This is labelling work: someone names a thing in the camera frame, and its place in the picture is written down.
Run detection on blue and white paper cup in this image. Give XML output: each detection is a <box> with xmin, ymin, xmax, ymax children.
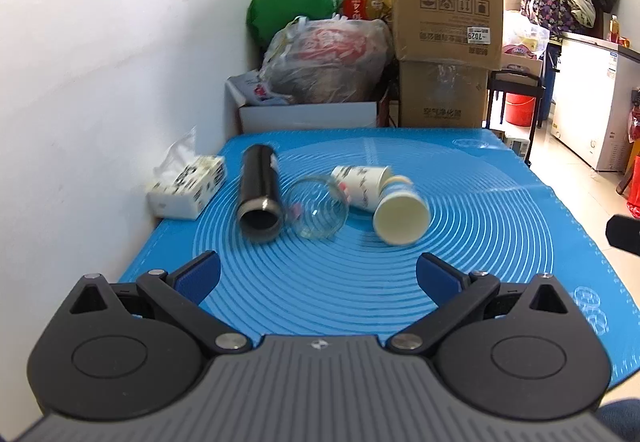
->
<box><xmin>373</xmin><ymin>176</ymin><xmax>431</xmax><ymax>246</ymax></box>

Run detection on white patterned paper cup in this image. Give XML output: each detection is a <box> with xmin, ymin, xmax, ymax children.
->
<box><xmin>331</xmin><ymin>166</ymin><xmax>393</xmax><ymax>212</ymax></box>

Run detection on clear glass cup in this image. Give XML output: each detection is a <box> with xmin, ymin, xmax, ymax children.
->
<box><xmin>283</xmin><ymin>176</ymin><xmax>349</xmax><ymax>240</ymax></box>

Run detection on blue silicone baking mat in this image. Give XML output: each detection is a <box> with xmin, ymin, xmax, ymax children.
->
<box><xmin>124</xmin><ymin>129</ymin><xmax>639</xmax><ymax>384</ymax></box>

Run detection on black thermos bottle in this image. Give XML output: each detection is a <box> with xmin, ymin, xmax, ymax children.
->
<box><xmin>236</xmin><ymin>144</ymin><xmax>284</xmax><ymax>243</ymax></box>

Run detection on white tissue pack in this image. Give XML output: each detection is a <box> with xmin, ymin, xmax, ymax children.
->
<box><xmin>146</xmin><ymin>128</ymin><xmax>227</xmax><ymax>221</ymax></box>

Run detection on white chest freezer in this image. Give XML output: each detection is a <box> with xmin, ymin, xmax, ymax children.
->
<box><xmin>550</xmin><ymin>32</ymin><xmax>639</xmax><ymax>172</ymax></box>

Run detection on red plastic bucket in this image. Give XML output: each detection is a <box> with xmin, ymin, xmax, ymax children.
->
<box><xmin>504</xmin><ymin>93</ymin><xmax>536</xmax><ymax>127</ymax></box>

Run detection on white cardboard box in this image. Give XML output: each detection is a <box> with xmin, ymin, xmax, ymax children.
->
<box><xmin>226</xmin><ymin>79</ymin><xmax>378</xmax><ymax>133</ymax></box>

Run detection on lower brown cardboard box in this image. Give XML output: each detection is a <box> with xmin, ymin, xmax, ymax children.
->
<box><xmin>399</xmin><ymin>62</ymin><xmax>489</xmax><ymax>129</ymax></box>

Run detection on white printed pamphlet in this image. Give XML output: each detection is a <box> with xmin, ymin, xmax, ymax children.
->
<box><xmin>228</xmin><ymin>70</ymin><xmax>295</xmax><ymax>106</ymax></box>

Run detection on floral purple bag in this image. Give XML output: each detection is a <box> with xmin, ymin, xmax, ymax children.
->
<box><xmin>521</xmin><ymin>0</ymin><xmax>585</xmax><ymax>40</ymax></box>

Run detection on clear plastic bag red contents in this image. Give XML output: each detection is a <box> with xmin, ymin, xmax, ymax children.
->
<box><xmin>259</xmin><ymin>16</ymin><xmax>394</xmax><ymax>104</ymax></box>

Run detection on black metal chair frame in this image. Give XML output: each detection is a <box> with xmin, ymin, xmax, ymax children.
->
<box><xmin>484</xmin><ymin>68</ymin><xmax>544</xmax><ymax>129</ymax></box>

